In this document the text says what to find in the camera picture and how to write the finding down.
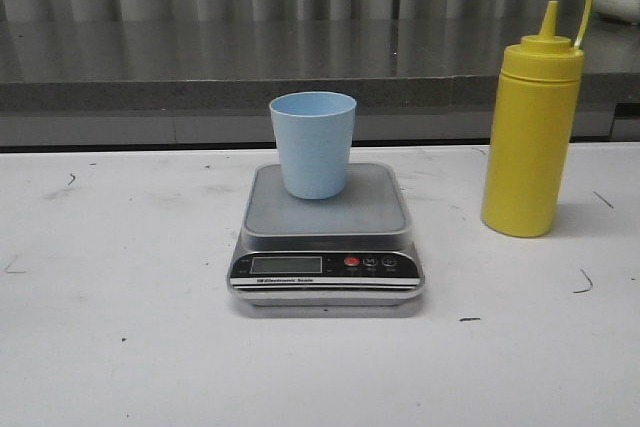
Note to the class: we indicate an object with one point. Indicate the light blue plastic cup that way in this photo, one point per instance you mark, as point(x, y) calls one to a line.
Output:
point(313, 132)

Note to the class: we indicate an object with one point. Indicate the silver digital kitchen scale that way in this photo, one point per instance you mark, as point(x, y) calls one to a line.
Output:
point(355, 249)

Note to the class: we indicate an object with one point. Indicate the yellow squeeze bottle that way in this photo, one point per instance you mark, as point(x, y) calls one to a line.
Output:
point(536, 100)

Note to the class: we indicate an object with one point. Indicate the grey steel counter shelf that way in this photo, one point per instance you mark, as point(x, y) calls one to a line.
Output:
point(183, 84)

